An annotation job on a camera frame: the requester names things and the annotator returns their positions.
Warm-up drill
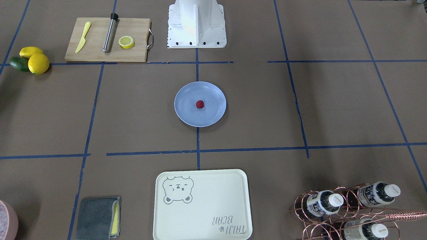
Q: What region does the lemon half slice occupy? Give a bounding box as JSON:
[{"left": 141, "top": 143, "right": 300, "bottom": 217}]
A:
[{"left": 118, "top": 36, "right": 135, "bottom": 49}]

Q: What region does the wooden cutting board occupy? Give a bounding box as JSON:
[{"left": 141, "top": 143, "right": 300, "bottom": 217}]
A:
[{"left": 65, "top": 18, "right": 151, "bottom": 63}]

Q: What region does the pink bowl with ice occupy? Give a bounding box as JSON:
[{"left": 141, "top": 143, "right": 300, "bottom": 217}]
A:
[{"left": 0, "top": 200, "right": 19, "bottom": 240}]

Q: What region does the blue plate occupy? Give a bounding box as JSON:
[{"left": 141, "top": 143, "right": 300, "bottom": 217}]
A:
[{"left": 174, "top": 81, "right": 227, "bottom": 127}]

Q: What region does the red strawberry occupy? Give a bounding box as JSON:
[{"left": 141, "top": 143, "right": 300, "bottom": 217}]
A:
[{"left": 195, "top": 100, "right": 205, "bottom": 109}]

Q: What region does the yellow plastic knife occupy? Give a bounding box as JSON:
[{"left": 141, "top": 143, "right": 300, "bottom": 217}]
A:
[{"left": 75, "top": 22, "right": 91, "bottom": 53}]

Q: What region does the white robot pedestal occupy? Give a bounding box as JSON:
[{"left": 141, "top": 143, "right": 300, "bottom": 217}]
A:
[{"left": 167, "top": 0, "right": 227, "bottom": 49}]

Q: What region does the copper wire bottle rack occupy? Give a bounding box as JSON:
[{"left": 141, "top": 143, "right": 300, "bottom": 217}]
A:
[{"left": 289, "top": 190, "right": 426, "bottom": 240}]

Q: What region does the cream bear tray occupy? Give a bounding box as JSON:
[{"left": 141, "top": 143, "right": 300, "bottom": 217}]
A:
[{"left": 153, "top": 169, "right": 253, "bottom": 240}]

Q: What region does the yellow lemon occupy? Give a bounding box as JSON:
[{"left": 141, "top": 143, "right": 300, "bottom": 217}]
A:
[
  {"left": 19, "top": 46, "right": 44, "bottom": 59},
  {"left": 28, "top": 53, "right": 50, "bottom": 75}
]

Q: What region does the steel cylinder black cap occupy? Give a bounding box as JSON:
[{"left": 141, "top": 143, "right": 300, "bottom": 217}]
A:
[{"left": 103, "top": 13, "right": 118, "bottom": 53}]

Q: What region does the tea bottle white cap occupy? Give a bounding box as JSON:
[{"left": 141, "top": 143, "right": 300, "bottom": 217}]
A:
[{"left": 357, "top": 181, "right": 401, "bottom": 208}]

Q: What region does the green lime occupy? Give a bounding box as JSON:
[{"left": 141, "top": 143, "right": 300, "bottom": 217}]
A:
[{"left": 9, "top": 57, "right": 30, "bottom": 72}]

